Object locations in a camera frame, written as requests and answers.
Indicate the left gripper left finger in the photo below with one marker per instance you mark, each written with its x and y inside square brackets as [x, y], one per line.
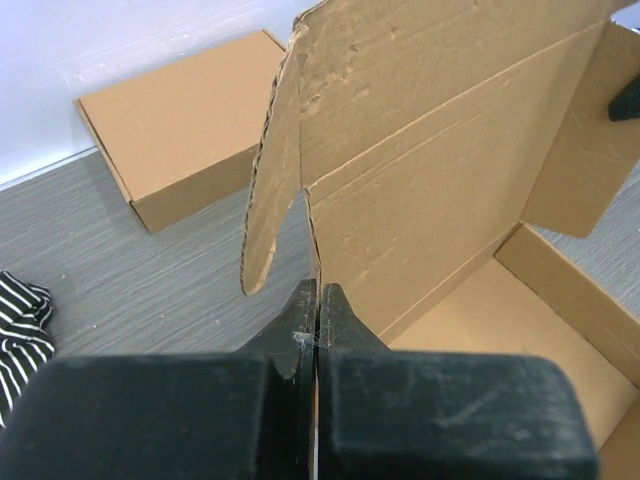
[245, 414]

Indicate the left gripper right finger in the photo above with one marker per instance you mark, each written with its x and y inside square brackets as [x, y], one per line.
[387, 414]

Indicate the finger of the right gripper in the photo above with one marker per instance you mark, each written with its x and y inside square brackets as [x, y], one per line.
[626, 105]

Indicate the folded brown cardboard box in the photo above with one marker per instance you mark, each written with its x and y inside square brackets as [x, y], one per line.
[182, 137]

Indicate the black white striped cloth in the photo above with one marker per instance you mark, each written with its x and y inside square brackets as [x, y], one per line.
[26, 310]

